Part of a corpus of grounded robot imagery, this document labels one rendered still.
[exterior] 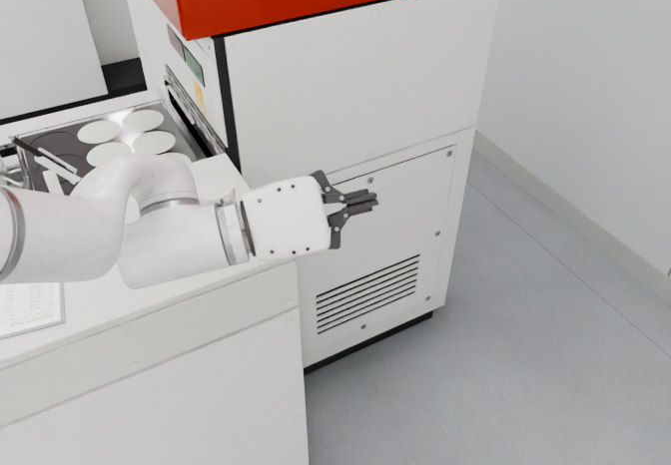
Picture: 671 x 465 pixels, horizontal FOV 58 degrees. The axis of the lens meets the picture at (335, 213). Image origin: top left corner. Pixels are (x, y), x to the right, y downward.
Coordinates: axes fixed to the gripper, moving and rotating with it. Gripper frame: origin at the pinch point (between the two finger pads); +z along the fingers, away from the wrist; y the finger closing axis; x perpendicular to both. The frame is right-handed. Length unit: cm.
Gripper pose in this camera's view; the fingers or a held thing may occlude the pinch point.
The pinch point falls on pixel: (360, 201)
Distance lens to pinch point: 80.4
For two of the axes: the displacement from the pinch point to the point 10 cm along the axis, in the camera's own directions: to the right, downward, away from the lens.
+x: 1.3, 0.9, -9.9
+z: 9.7, -2.3, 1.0
